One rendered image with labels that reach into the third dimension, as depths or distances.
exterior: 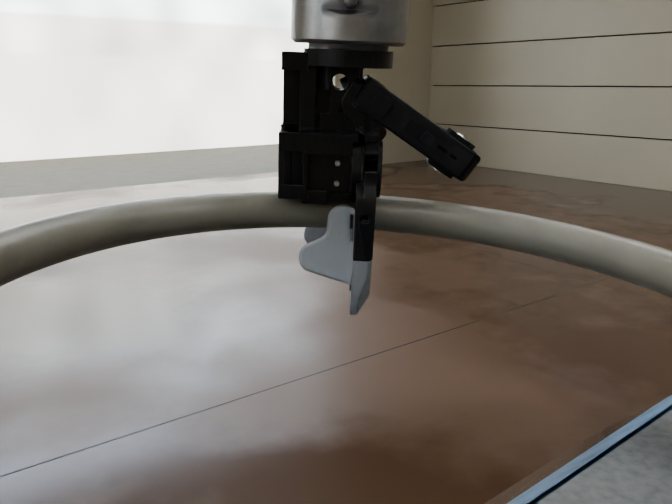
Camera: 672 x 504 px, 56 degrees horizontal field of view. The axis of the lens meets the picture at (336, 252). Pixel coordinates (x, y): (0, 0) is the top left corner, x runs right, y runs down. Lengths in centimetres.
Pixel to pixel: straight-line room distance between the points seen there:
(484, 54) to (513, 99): 71
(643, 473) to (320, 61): 34
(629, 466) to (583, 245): 17
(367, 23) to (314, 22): 4
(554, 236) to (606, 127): 688
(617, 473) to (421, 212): 25
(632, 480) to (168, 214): 34
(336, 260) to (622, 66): 687
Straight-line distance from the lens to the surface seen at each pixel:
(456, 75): 864
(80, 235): 44
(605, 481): 40
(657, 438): 45
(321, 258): 52
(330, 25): 48
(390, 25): 49
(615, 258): 49
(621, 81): 731
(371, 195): 49
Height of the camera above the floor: 103
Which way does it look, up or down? 15 degrees down
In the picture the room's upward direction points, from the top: straight up
